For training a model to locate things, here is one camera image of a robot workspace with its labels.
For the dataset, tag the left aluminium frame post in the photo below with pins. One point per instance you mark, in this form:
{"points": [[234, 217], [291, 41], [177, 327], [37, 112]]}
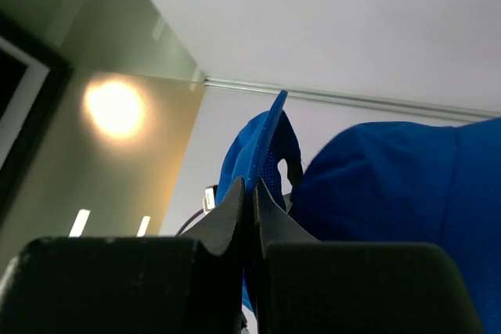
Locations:
{"points": [[421, 109]]}

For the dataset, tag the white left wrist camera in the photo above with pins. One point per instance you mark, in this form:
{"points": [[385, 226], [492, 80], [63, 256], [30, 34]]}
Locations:
{"points": [[209, 202]]}

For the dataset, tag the blue cap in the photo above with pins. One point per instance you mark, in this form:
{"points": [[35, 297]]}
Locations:
{"points": [[254, 155], [402, 181]]}

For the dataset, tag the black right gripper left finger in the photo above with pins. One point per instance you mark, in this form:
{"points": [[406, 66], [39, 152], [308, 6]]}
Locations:
{"points": [[191, 283]]}

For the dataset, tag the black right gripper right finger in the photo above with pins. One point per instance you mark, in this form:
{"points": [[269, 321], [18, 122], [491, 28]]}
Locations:
{"points": [[307, 286]]}

